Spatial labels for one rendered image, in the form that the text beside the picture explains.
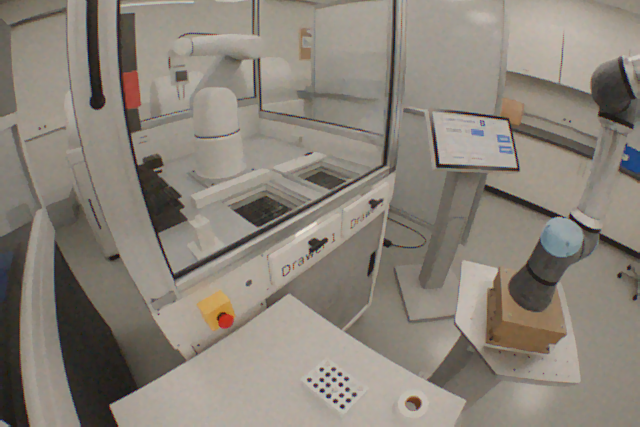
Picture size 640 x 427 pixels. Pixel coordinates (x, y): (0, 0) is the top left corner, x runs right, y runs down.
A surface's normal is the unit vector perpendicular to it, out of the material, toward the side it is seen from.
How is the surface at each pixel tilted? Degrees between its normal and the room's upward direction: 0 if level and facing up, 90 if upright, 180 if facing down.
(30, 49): 90
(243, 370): 0
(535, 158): 90
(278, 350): 0
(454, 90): 90
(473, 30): 90
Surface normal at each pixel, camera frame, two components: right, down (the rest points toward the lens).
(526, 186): -0.74, 0.29
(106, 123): 0.75, 0.30
